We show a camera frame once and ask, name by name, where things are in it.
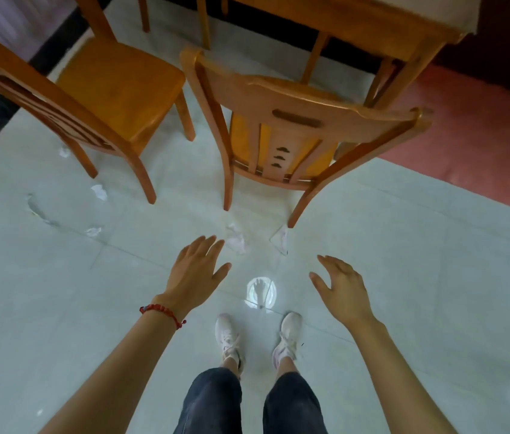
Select person's right hand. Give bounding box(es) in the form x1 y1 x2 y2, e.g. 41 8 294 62
309 255 376 331

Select person's left hand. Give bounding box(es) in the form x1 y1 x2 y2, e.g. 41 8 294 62
163 235 232 315

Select person's right forearm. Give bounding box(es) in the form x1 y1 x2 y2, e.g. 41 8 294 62
344 317 458 434

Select person's left forearm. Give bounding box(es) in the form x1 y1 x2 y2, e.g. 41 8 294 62
39 294 192 434

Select large crumpled white tissue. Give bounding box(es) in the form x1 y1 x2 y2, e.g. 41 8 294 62
225 222 249 255

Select person's right white sneaker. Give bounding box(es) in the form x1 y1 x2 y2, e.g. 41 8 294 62
272 311 303 370

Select person's white sneaker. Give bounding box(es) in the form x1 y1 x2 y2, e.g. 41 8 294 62
214 313 245 375
272 311 303 370

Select clear plastic wrapper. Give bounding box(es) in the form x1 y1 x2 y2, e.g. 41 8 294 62
269 224 290 257

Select person's left white sneaker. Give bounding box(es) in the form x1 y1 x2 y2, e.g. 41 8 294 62
214 313 245 375

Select person's right leg dark jeans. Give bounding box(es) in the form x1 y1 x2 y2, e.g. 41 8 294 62
262 356 329 434

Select person's leg dark jeans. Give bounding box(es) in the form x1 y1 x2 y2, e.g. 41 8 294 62
262 356 329 434
173 357 243 434

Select person's left leg dark jeans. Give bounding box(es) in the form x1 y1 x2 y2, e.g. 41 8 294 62
173 357 243 434

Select wooden chair with carved back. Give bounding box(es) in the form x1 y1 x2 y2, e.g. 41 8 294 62
179 46 435 229

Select wooden chair with slatted back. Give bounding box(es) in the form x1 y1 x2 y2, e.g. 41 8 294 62
0 22 197 205

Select wooden chair legs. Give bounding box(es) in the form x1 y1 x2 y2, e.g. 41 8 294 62
73 0 151 42

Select wooden dining table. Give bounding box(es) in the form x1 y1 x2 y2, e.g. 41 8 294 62
195 0 483 110

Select red bead bracelet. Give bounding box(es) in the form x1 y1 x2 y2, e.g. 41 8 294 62
139 303 188 331

